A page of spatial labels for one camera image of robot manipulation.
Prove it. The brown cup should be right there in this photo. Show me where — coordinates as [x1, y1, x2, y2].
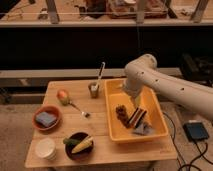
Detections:
[88, 82, 99, 98]

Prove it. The yellow plastic bin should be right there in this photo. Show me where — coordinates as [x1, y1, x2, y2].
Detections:
[104, 79, 168, 143]

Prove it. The blue sponge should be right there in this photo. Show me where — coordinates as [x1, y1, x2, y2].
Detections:
[36, 112, 57, 127]

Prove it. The grey cloth piece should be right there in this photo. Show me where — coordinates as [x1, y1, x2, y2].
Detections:
[133, 122, 154, 136]

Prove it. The silver metal fork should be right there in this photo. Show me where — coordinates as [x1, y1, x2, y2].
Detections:
[69, 101, 90, 118]

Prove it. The yellow toy corn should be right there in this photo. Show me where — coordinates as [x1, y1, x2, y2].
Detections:
[71, 136, 93, 154]

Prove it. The peach toy fruit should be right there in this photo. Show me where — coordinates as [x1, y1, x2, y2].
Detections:
[57, 89, 70, 105]

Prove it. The green toy cucumber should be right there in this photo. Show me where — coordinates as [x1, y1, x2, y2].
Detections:
[63, 138, 80, 146]

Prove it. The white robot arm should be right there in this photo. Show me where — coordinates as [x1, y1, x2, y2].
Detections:
[123, 54, 213, 122]

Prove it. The orange bowl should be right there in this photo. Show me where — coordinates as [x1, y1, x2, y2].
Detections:
[32, 105, 62, 131]

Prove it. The wooden table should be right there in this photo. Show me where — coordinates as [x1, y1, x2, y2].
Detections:
[25, 80, 177, 168]

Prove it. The black cable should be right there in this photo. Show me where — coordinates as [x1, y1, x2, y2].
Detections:
[162, 111, 213, 171]

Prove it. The white paper cup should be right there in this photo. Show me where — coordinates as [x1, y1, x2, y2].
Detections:
[35, 138, 56, 160]

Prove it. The dark brown bowl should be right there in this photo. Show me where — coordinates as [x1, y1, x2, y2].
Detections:
[63, 132, 94, 160]

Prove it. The striped layered cake toy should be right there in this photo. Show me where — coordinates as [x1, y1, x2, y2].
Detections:
[128, 108, 146, 128]

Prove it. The brown chocolate toy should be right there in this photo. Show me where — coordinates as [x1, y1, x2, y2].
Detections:
[116, 105, 129, 128]

